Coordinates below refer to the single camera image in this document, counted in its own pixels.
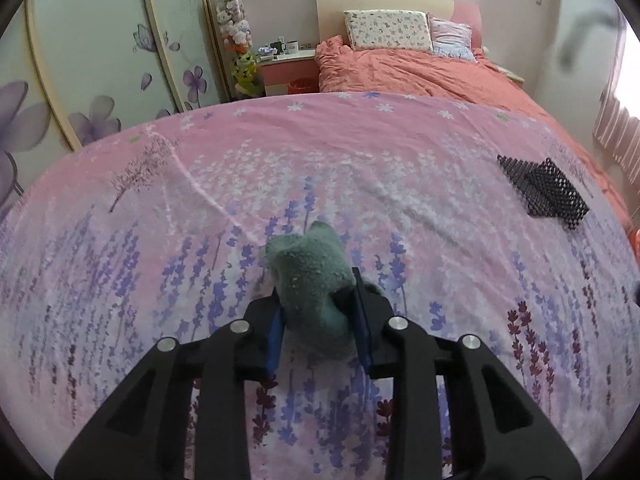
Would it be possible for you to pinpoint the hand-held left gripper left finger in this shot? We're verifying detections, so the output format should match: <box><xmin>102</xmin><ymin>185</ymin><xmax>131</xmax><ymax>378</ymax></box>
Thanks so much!
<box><xmin>54</xmin><ymin>305</ymin><xmax>288</xmax><ymax>480</ymax></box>

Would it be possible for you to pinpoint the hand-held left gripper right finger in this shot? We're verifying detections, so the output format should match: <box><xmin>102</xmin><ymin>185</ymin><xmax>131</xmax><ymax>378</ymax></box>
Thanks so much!
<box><xmin>350</xmin><ymin>266</ymin><xmax>583</xmax><ymax>480</ymax></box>

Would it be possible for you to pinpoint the grey-green fuzzy sock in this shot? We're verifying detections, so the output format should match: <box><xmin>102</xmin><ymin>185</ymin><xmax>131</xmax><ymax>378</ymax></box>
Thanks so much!
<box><xmin>259</xmin><ymin>220</ymin><xmax>386</xmax><ymax>361</ymax></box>

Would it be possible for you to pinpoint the pink floral blanket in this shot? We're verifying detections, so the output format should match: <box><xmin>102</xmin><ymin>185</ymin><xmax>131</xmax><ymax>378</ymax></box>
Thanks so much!
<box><xmin>0</xmin><ymin>91</ymin><xmax>640</xmax><ymax>480</ymax></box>

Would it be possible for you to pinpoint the black beaded mat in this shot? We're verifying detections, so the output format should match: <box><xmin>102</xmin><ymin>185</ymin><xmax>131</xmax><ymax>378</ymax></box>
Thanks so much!
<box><xmin>496</xmin><ymin>156</ymin><xmax>591</xmax><ymax>232</ymax></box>

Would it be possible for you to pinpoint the orange duvet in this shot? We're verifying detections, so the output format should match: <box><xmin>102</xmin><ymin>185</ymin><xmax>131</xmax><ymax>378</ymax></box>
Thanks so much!
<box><xmin>315</xmin><ymin>35</ymin><xmax>631</xmax><ymax>221</ymax></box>

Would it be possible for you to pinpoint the pink nightstand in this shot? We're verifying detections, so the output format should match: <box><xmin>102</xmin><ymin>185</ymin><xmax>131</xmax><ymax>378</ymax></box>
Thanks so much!
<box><xmin>256</xmin><ymin>51</ymin><xmax>321</xmax><ymax>97</ymax></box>

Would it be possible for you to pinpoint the yellow-green plush toy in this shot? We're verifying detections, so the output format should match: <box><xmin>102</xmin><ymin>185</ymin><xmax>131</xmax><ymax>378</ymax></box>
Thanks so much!
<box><xmin>232</xmin><ymin>52</ymin><xmax>261</xmax><ymax>98</ymax></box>

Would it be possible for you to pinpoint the white floral pillow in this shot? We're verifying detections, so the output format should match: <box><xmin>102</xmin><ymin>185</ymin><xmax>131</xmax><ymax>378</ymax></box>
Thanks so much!
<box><xmin>343</xmin><ymin>9</ymin><xmax>435</xmax><ymax>53</ymax></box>

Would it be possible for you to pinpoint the pink striped pillow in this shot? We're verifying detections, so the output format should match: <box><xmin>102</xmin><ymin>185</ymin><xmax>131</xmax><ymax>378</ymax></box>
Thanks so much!
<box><xmin>427</xmin><ymin>15</ymin><xmax>478</xmax><ymax>62</ymax></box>

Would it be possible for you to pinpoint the pink striped curtain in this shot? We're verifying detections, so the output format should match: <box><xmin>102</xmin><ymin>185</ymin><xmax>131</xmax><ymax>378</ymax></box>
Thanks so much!
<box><xmin>592</xmin><ymin>75</ymin><xmax>640</xmax><ymax>186</ymax></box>

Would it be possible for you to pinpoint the cream and pink headboard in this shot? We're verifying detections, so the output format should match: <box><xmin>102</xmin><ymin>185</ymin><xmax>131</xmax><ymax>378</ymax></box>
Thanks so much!
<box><xmin>314</xmin><ymin>0</ymin><xmax>483</xmax><ymax>53</ymax></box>

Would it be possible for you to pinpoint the clear tube of plush toys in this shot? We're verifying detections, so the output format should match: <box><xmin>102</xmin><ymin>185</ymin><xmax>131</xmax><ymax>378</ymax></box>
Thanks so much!
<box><xmin>212</xmin><ymin>0</ymin><xmax>253</xmax><ymax>56</ymax></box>

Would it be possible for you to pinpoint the floral sliding wardrobe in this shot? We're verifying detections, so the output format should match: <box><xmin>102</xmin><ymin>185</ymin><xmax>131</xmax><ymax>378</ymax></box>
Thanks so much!
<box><xmin>0</xmin><ymin>0</ymin><xmax>231</xmax><ymax>221</ymax></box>

